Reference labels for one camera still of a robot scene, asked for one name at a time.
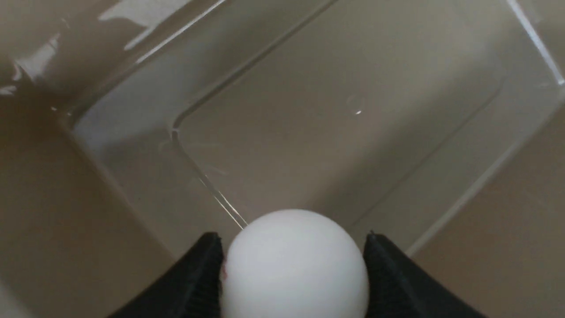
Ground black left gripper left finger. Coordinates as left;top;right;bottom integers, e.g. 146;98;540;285
110;232;224;318

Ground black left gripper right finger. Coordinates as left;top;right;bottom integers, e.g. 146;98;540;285
363;232;485;318

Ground white ping-pong ball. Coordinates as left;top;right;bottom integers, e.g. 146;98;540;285
220;209;369;318

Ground olive green plastic bin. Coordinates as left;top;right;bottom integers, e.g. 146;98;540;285
1;0;564;318

